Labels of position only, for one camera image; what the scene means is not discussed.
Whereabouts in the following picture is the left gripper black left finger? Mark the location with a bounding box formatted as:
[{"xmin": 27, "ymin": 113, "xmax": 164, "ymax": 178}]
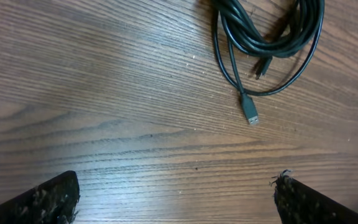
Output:
[{"xmin": 0, "ymin": 170, "xmax": 80, "ymax": 224}]

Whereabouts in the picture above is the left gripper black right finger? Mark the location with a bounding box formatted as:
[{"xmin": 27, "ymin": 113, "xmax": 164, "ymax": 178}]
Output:
[{"xmin": 271, "ymin": 169, "xmax": 358, "ymax": 224}]

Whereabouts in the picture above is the black USB-A cable with coil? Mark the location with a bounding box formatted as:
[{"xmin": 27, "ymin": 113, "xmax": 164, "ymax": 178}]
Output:
[{"xmin": 211, "ymin": 0, "xmax": 325, "ymax": 126}]

